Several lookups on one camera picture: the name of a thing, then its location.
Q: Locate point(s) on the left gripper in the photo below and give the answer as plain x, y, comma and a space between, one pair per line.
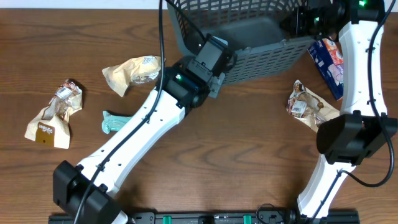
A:
214, 91

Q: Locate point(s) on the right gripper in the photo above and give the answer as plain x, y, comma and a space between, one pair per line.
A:
298, 28

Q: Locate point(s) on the blue multicolour snack pack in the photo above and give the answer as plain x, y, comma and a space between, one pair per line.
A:
329, 62

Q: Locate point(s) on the beige brown snack bag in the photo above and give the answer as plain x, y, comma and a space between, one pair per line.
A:
308, 107
51, 125

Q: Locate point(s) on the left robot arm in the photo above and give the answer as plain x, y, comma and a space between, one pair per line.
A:
85, 191

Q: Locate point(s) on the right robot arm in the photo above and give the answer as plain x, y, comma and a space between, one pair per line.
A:
363, 125

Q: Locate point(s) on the grey plastic basket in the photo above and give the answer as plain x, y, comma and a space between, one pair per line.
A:
251, 29

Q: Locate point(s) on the beige snack bag top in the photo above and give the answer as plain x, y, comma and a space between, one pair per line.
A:
134, 71

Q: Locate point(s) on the mint green snack packet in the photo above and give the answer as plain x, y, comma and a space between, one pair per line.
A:
113, 122

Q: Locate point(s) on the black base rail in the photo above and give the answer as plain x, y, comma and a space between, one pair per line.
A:
262, 216

